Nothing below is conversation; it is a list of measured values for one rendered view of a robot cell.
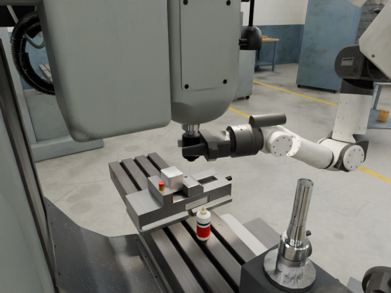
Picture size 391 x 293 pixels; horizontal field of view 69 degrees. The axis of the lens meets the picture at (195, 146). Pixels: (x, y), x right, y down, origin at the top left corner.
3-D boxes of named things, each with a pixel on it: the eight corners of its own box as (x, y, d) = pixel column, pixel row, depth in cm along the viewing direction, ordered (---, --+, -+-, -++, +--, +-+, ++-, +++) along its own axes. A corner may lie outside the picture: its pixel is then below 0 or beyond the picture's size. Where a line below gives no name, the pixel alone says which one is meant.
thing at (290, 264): (292, 282, 48) (297, 258, 46) (270, 264, 51) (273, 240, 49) (309, 268, 50) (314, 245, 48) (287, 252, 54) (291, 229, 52)
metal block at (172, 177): (174, 181, 98) (174, 165, 96) (183, 189, 94) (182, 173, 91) (161, 185, 96) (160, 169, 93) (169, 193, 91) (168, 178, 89)
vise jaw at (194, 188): (185, 175, 104) (185, 166, 103) (203, 192, 95) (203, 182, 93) (170, 180, 102) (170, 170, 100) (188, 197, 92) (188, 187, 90)
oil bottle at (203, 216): (205, 229, 89) (206, 200, 84) (212, 238, 85) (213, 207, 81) (194, 234, 87) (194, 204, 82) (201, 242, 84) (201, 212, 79)
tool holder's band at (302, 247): (297, 258, 46) (298, 253, 45) (273, 240, 49) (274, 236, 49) (314, 245, 48) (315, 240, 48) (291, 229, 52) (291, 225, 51)
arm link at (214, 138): (196, 121, 80) (237, 117, 82) (196, 152, 84) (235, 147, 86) (209, 138, 69) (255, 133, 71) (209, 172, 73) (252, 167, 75)
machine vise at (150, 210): (210, 181, 114) (211, 157, 109) (233, 200, 102) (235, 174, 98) (125, 210, 98) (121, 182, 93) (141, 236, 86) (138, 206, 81)
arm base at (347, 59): (373, 92, 92) (371, 58, 93) (413, 78, 80) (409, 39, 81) (334, 88, 88) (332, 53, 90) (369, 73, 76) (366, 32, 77)
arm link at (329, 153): (283, 155, 89) (326, 172, 96) (305, 164, 79) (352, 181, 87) (296, 123, 88) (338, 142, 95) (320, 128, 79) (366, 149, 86)
